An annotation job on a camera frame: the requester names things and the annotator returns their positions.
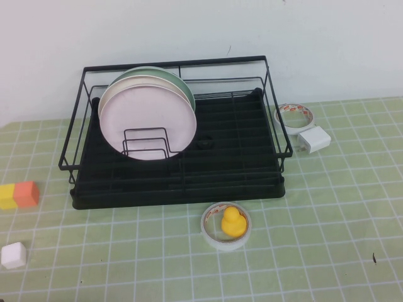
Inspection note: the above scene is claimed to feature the white tape roll orange print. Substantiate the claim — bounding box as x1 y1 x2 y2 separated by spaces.
273 102 316 136

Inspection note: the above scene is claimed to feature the translucent tape roll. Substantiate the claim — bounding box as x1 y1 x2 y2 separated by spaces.
200 201 253 252

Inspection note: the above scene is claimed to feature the pink round plate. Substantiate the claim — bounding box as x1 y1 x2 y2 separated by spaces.
99 87 198 161

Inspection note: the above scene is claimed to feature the green checked tablecloth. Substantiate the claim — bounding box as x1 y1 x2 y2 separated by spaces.
0 96 403 302

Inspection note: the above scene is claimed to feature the white cube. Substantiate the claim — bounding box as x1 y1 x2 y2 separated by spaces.
0 242 26 270

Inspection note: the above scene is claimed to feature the yellow rubber duck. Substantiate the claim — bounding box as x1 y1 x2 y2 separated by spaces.
220 206 247 237

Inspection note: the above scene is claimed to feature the white power adapter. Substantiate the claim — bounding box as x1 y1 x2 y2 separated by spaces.
294 126 332 155

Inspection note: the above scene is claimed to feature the green round plate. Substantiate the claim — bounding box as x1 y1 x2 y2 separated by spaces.
121 65 198 111

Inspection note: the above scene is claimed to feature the yellow cube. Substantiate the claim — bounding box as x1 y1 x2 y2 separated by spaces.
0 184 17 211

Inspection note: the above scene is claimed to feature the orange cube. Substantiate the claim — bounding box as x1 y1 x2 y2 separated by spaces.
12 181 40 208

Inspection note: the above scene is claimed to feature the black wire dish rack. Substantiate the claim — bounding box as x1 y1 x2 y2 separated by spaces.
58 55 293 189

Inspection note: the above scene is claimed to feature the white round plate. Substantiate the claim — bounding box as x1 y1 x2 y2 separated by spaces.
97 75 195 126

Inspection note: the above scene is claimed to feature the black drip tray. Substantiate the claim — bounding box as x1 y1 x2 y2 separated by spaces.
69 87 287 210

